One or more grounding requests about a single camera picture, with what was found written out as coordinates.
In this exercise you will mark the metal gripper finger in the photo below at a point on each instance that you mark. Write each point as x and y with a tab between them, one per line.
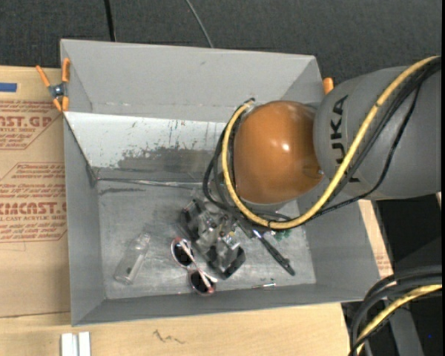
230	258
193	217

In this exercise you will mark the red and white sunglasses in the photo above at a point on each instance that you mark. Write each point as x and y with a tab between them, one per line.
193	267

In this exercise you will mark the small thin metal rod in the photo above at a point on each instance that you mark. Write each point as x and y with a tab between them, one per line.
264	285

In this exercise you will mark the clear glass bottle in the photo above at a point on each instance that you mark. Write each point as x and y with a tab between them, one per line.
132	260

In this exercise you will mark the grey metal bin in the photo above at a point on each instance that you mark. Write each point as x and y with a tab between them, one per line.
163	87

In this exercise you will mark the brown cardboard board red print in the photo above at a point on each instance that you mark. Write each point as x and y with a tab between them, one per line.
29	184

